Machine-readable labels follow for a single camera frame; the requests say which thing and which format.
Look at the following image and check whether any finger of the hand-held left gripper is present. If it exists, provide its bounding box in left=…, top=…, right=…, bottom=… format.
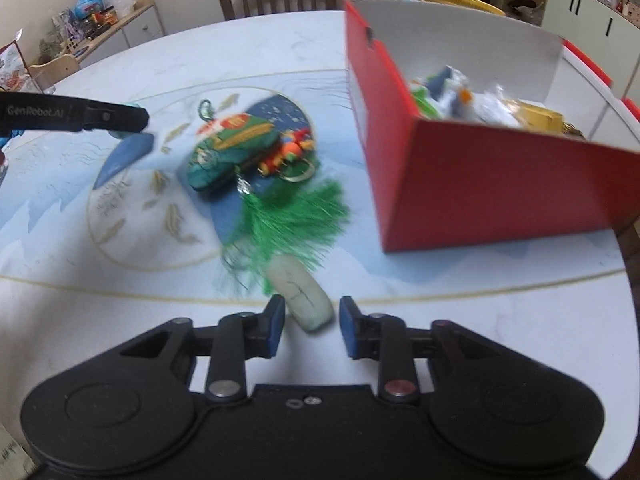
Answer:
left=0, top=101, right=151, bottom=133

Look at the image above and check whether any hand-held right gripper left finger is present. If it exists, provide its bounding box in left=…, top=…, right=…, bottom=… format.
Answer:
left=117, top=294, right=287, bottom=403

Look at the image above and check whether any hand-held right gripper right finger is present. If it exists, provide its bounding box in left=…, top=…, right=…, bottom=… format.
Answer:
left=339, top=296, right=508, bottom=403

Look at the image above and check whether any pale green oblong bar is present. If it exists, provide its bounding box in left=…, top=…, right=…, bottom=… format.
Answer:
left=264, top=255, right=335, bottom=333

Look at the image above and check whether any red and white cardboard box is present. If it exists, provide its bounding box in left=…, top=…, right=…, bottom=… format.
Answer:
left=344, top=0, right=640, bottom=253

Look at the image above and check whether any gold snack packet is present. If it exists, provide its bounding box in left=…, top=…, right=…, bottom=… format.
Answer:
left=515, top=100, right=586, bottom=136

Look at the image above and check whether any small wooden chair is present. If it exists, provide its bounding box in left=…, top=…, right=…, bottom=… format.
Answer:
left=29, top=54, right=81, bottom=91

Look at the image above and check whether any wooden sideboard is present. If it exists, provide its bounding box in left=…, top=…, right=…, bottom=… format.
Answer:
left=30, top=0, right=166, bottom=68

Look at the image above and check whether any green embroidered tassel pendant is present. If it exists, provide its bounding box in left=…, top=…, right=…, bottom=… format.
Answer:
left=185, top=100, right=351, bottom=296

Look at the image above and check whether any printed cardboard box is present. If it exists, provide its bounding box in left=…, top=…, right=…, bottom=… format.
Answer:
left=0, top=40, right=31, bottom=93

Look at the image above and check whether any white and blue sock pack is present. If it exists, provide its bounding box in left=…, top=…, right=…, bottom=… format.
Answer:
left=434, top=66, right=473, bottom=112

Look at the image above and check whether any clear plastic bag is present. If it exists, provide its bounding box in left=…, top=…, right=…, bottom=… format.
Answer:
left=470, top=85, right=523, bottom=126

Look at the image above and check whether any colourful beaded keychain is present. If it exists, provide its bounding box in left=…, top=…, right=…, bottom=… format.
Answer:
left=257, top=130, right=318, bottom=183

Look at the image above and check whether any white cabinet with black handles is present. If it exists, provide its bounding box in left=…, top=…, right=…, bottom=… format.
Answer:
left=542, top=0, right=640, bottom=101

